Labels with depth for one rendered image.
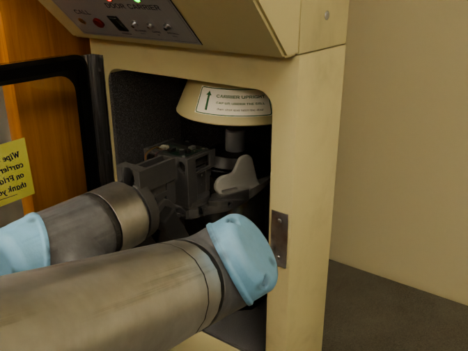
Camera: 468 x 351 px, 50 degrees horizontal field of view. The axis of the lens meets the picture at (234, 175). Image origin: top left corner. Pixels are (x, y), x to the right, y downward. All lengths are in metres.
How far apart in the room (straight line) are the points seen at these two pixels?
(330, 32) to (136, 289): 0.37
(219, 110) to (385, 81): 0.41
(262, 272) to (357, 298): 0.57
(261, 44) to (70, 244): 0.26
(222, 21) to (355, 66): 0.51
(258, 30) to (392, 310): 0.62
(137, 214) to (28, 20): 0.32
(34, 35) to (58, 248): 0.34
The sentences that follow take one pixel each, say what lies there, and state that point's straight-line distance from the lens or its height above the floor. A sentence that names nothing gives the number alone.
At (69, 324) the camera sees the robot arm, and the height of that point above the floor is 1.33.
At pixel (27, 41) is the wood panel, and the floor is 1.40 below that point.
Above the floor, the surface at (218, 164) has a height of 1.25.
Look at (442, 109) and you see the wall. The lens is 0.92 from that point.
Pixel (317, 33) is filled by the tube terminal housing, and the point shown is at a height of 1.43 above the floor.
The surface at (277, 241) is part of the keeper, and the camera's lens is 0.59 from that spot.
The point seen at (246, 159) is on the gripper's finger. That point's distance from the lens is 0.64.
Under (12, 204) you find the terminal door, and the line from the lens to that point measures 0.68.
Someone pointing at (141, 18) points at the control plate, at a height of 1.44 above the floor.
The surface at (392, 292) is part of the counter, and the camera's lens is 1.00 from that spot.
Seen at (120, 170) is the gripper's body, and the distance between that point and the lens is 0.57.
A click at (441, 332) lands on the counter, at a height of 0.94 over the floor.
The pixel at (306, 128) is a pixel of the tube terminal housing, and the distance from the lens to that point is 0.55.
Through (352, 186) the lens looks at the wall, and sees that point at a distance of 1.02.
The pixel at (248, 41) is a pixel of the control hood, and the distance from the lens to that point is 0.50.
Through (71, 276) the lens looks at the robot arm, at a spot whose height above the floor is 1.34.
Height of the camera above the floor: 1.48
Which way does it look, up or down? 22 degrees down
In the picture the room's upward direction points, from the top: straight up
